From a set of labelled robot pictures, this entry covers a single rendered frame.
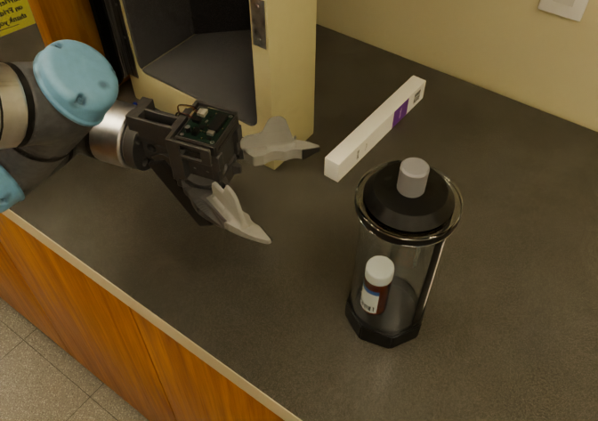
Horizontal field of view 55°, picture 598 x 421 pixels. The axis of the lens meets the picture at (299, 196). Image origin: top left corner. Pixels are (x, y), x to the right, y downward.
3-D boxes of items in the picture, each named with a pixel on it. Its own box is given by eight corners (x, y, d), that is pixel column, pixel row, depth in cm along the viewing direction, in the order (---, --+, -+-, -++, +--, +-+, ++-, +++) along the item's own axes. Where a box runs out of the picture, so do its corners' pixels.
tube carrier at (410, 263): (435, 287, 76) (471, 174, 60) (416, 358, 69) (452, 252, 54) (357, 263, 79) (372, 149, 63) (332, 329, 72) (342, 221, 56)
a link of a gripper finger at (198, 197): (211, 226, 60) (175, 175, 65) (213, 236, 62) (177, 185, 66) (250, 208, 62) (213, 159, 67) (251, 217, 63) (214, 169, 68)
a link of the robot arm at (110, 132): (99, 173, 69) (135, 131, 74) (132, 182, 68) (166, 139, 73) (81, 125, 64) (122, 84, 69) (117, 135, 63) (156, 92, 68)
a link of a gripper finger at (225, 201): (242, 224, 55) (199, 166, 60) (246, 261, 59) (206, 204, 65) (270, 211, 56) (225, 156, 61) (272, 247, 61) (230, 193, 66)
